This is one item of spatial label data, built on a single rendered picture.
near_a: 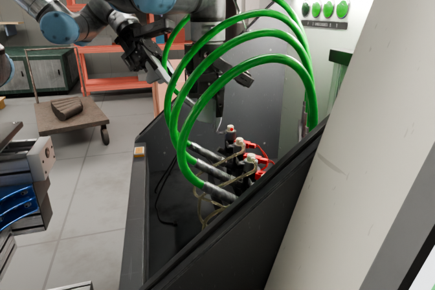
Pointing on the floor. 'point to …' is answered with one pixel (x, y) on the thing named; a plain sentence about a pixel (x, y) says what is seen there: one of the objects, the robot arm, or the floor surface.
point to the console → (368, 141)
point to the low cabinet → (41, 72)
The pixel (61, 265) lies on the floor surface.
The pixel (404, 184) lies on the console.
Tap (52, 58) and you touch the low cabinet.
